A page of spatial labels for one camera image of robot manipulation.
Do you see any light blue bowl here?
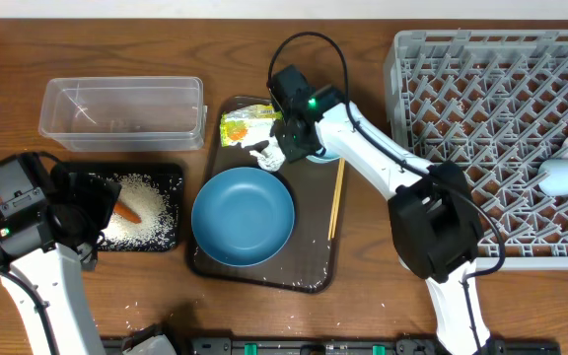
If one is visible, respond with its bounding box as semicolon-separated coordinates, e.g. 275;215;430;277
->
306;155;339;164

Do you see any orange carrot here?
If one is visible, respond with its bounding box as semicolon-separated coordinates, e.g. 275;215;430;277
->
113;201;141;224

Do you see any wooden chopstick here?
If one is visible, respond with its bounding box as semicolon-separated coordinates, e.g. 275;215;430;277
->
330;157;346;241
327;157;343;242

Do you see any pile of white rice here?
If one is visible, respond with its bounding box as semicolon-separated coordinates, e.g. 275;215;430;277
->
101;173;183;252

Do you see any dark blue plate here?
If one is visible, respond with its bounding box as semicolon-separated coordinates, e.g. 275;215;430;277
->
191;167;296;267

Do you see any light blue cup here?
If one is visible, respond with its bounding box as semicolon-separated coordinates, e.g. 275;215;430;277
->
538;159;568;196

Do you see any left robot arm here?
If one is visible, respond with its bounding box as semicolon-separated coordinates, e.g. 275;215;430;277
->
0;155;121;354

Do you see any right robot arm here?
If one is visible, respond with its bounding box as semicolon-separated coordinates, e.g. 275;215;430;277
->
268;81;491;354

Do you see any black waste tray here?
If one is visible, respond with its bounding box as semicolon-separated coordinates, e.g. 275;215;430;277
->
65;162;183;232

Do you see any grey dishwasher rack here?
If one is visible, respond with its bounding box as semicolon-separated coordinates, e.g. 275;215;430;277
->
384;30;568;270

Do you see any crumpled white tissue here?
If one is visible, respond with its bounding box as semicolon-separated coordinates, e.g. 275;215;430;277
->
249;139;286;173

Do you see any green snack wrapper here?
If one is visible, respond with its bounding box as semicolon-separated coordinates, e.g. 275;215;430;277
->
220;105;282;148

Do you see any clear plastic bin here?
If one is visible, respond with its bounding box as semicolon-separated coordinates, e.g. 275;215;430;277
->
38;76;206;152

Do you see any brown serving tray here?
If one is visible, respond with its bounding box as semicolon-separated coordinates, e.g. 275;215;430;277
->
185;95;349;295

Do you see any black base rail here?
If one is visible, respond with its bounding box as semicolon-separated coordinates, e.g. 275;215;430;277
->
101;323;562;355

